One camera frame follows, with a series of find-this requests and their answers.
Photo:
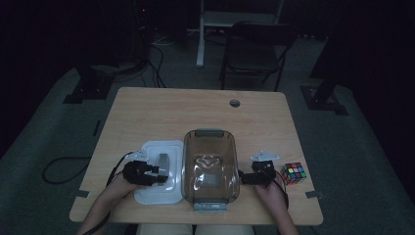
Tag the black strip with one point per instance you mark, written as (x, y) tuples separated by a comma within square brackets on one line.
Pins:
[(97, 128)]

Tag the white container lid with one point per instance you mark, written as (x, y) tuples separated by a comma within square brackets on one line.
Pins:
[(173, 192)]

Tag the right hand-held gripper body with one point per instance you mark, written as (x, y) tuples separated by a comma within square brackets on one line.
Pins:
[(264, 169)]

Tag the person's left hand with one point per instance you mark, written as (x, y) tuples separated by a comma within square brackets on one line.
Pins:
[(120, 189)]

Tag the grey tape piece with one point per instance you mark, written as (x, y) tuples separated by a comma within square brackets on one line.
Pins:
[(80, 194), (314, 195)]

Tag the dark equipment cabinet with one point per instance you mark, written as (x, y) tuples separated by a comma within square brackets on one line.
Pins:
[(133, 32)]

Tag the multicoloured puzzle cube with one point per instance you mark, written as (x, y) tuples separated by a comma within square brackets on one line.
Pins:
[(293, 173)]

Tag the black stand base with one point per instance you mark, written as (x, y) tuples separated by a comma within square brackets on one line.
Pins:
[(321, 101), (88, 88)]

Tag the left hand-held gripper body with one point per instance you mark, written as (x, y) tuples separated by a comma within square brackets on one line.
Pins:
[(137, 173)]

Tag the clear grey storage container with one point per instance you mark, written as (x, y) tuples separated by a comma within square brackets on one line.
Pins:
[(210, 163)]

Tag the person's right hand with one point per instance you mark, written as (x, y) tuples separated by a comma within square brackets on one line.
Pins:
[(270, 196)]

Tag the white desk frame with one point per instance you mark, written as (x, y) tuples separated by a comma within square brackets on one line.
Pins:
[(200, 42)]

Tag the black folding chair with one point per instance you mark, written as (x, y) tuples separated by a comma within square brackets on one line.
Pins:
[(253, 55)]

